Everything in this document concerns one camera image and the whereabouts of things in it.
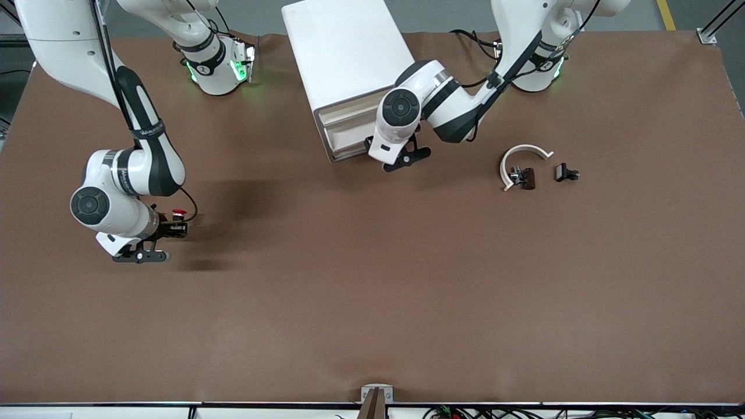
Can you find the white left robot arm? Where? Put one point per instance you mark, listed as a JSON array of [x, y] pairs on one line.
[[400, 107]]

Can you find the small brown connector block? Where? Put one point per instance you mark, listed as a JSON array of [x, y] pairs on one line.
[[528, 178]]

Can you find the aluminium frame profile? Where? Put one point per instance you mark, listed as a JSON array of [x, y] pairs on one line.
[[706, 36]]

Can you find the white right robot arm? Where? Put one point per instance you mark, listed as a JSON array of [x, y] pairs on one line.
[[151, 169]]

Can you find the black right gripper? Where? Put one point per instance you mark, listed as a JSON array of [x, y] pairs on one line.
[[165, 228]]

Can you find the grey metal mount bracket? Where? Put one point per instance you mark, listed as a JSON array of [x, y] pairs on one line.
[[366, 393]]

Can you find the red push button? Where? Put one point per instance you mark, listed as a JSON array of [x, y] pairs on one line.
[[180, 212]]

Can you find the small black clip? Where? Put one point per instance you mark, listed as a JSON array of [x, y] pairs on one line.
[[562, 172]]

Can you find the white curved plastic piece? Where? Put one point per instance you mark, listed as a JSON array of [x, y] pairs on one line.
[[524, 147]]

